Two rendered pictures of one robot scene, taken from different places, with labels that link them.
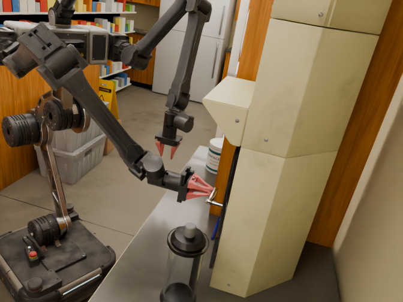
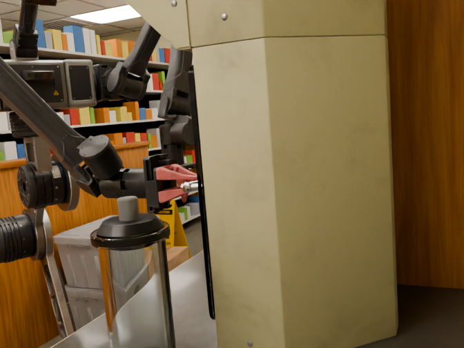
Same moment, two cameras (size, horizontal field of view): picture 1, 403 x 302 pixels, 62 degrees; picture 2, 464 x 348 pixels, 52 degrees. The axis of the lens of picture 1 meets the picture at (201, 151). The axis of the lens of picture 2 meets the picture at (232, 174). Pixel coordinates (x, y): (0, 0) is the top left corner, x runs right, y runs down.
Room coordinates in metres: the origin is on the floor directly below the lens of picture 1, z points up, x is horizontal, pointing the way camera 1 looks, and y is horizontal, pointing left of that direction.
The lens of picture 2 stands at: (0.09, -0.30, 1.31)
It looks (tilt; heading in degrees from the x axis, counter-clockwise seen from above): 7 degrees down; 14
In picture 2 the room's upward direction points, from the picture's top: 5 degrees counter-clockwise
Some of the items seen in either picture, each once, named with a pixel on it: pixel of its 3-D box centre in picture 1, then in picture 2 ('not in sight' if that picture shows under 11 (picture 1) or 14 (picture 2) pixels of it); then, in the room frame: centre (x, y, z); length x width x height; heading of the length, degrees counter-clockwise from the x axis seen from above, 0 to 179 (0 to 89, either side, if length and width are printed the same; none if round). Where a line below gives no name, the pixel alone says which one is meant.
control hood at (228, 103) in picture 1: (232, 106); (204, 31); (0.93, -0.07, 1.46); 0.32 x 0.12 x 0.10; 169
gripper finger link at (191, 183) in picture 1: (198, 189); (180, 185); (0.89, -0.01, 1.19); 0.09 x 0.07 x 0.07; 80
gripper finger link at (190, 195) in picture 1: (198, 186); (179, 180); (0.89, -0.01, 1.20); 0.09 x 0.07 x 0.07; 80
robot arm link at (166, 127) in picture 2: (172, 118); (172, 134); (1.27, 0.14, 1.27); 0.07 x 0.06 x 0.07; 52
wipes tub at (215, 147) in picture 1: (220, 156); not in sight; (1.54, -0.10, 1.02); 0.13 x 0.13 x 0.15
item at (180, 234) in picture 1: (189, 235); (129, 220); (0.69, -0.01, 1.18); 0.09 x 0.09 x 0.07
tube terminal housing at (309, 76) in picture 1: (284, 163); (308, 99); (0.90, -0.25, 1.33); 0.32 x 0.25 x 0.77; 169
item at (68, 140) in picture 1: (72, 121); (112, 249); (2.86, 1.22, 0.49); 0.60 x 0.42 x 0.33; 169
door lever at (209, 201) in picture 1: (217, 198); (206, 184); (0.86, -0.07, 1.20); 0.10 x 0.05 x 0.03; 169
